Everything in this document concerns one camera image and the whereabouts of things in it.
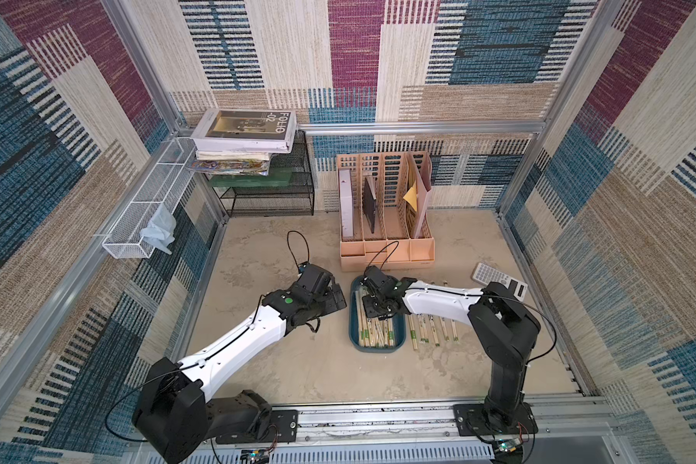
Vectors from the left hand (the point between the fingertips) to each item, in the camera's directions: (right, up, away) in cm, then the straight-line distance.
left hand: (332, 299), depth 83 cm
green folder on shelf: (-21, +37, +15) cm, 46 cm away
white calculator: (+52, +5, +17) cm, 54 cm away
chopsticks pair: (+28, -8, +8) cm, 30 cm away
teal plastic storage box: (+20, -9, +5) cm, 23 cm away
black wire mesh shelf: (-18, +33, +36) cm, 52 cm away
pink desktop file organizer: (+18, +27, +22) cm, 39 cm away
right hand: (+11, -4, +10) cm, 16 cm away
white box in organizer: (+4, +30, +16) cm, 34 cm away
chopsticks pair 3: (+24, -11, +6) cm, 27 cm away
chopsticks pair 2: (+31, -11, +6) cm, 33 cm away
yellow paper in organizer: (+24, +30, +6) cm, 39 cm away
